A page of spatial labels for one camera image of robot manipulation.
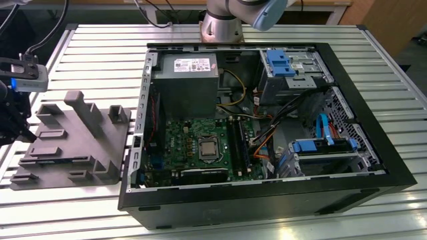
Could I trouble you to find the blue RAM stick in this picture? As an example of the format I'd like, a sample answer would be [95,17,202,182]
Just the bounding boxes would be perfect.
[30,157,90,165]

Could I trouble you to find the black RAM slot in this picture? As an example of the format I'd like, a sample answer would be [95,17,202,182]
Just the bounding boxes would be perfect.
[225,117,236,176]

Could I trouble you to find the grey plastic parts rack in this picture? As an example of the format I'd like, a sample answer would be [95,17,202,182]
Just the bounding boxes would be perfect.
[7,90,133,192]

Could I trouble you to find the green motherboard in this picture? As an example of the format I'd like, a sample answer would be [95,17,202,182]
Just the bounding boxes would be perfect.
[142,117,268,187]

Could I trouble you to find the grey power supply unit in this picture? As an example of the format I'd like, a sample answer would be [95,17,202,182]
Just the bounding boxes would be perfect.
[150,54,221,120]

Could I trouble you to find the silver CPU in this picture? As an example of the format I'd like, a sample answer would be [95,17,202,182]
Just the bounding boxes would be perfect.
[198,139,220,158]

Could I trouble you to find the metal CPU socket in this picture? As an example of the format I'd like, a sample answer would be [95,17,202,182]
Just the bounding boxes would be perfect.
[194,134,224,165]

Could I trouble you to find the black graphics card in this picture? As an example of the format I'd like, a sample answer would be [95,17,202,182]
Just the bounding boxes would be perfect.
[170,167,230,186]

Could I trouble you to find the black PC case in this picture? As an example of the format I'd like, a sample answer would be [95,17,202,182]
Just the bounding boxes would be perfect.
[115,42,418,230]

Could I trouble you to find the blue drive bay latch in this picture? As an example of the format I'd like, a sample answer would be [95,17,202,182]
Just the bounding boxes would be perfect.
[265,49,297,78]

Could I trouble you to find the metal drive cage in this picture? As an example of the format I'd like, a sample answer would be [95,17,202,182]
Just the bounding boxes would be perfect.
[258,48,334,106]

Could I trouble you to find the hard disk in blue carrier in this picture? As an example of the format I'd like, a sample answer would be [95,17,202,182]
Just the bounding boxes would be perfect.
[288,138,360,157]

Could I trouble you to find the wooden cabinet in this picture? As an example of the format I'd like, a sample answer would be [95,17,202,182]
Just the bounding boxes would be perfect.
[338,0,427,61]

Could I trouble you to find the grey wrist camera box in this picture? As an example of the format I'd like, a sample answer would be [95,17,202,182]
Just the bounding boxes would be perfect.
[9,62,49,92]

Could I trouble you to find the black camera cable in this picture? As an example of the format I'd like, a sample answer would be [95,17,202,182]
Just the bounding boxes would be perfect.
[18,0,70,63]

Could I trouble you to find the yellow and black power wire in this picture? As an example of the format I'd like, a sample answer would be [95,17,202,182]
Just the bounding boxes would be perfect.
[216,69,248,111]

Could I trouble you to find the orange wire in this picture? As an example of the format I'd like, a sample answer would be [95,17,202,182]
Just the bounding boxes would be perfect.
[252,139,276,161]

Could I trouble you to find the black wire bundle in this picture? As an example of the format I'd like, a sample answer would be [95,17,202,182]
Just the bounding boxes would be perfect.
[265,89,326,128]

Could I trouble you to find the blue flat data wire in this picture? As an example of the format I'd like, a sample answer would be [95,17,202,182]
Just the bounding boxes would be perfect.
[314,113,336,146]

